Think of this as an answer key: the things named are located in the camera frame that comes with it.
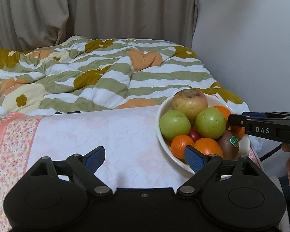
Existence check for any small mandarin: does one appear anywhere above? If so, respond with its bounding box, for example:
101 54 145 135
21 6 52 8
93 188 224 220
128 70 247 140
171 135 194 160
230 126 245 139

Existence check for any large orange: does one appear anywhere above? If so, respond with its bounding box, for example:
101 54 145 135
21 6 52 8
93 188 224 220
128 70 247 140
193 138 224 158

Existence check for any brown kiwi with sticker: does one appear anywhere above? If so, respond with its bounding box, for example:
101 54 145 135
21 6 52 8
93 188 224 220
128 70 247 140
216 130 239 160

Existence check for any smaller green apple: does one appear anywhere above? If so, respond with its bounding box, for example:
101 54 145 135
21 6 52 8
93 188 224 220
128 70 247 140
195 107 226 139

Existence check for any red tomato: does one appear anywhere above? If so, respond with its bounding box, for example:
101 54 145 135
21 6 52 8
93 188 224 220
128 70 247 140
188 129 202 142

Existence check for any large green apple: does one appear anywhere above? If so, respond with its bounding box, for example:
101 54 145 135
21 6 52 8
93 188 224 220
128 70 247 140
159 110 191 140

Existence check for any orange in bowl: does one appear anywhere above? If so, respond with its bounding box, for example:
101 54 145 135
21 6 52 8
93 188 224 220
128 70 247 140
214 105 231 129

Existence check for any crumpled white plastic bag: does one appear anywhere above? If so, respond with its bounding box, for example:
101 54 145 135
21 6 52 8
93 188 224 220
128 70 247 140
249 135 263 153

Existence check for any pink floral towel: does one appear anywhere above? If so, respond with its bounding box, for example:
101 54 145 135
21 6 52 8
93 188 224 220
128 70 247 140
0 105 262 232

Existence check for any yellowish red apple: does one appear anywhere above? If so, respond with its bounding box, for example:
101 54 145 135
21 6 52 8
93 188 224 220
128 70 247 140
171 89 208 123

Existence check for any cream oval bowl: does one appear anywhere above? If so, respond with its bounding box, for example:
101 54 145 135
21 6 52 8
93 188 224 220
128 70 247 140
155 94 255 174

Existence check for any green striped floral quilt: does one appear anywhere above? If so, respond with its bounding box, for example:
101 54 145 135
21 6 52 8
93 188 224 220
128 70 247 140
0 36 248 119

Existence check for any beige curtain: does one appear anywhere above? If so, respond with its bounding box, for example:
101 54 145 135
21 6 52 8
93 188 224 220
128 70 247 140
0 0 197 51

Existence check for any black cable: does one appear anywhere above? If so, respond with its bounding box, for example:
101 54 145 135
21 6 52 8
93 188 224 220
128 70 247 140
259 142 284 162

